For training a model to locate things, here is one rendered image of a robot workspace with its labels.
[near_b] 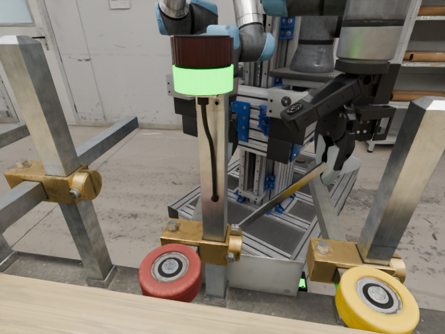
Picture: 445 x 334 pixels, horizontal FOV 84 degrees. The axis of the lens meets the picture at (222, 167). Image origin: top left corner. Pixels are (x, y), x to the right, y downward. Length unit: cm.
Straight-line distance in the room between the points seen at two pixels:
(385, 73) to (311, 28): 54
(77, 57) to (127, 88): 66
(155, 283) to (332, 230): 32
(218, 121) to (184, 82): 8
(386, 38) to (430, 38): 306
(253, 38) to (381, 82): 40
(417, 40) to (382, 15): 301
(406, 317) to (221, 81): 31
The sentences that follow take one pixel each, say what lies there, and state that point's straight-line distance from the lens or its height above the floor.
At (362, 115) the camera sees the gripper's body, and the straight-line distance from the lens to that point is 43.
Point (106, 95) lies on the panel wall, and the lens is 358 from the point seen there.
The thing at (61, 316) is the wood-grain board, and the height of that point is 90.
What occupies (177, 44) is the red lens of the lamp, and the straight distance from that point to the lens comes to 25.
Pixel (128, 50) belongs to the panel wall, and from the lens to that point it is 332.
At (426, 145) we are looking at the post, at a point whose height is 106.
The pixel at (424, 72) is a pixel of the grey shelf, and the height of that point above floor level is 76.
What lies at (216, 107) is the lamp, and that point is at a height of 109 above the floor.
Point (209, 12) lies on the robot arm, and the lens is 120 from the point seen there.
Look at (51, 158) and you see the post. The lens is 46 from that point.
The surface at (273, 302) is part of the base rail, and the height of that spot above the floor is 70.
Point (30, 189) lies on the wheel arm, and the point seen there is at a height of 96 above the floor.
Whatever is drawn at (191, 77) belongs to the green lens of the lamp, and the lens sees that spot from 24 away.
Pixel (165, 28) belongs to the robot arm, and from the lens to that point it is 117.
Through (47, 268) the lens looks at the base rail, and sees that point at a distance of 72.
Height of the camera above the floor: 117
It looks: 29 degrees down
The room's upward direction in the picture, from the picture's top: straight up
